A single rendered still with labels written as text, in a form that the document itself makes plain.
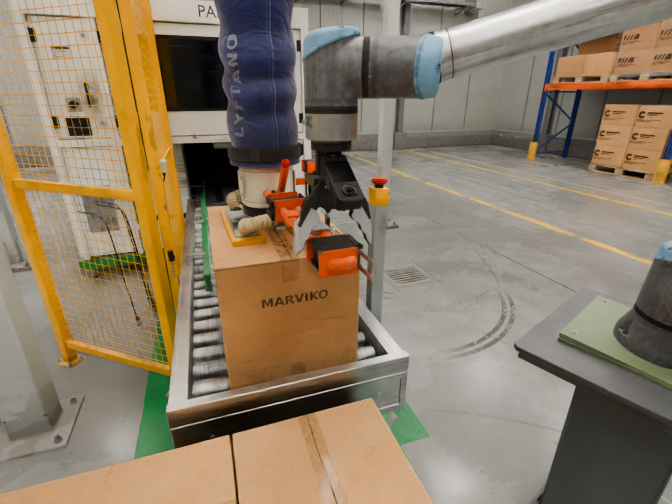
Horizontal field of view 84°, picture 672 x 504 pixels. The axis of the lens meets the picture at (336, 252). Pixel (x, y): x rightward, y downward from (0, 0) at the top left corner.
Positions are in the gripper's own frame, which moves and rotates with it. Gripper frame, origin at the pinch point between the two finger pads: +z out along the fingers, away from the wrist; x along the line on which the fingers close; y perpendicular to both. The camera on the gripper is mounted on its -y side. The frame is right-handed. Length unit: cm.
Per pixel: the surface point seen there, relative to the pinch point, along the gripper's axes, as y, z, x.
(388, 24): 299, -89, -162
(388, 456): -5, 53, -12
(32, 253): 145, 42, 102
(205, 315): 79, 54, 27
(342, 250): -4.6, -2.1, 0.3
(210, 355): 52, 55, 26
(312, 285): 28.7, 21.8, -3.7
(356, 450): -1, 53, -5
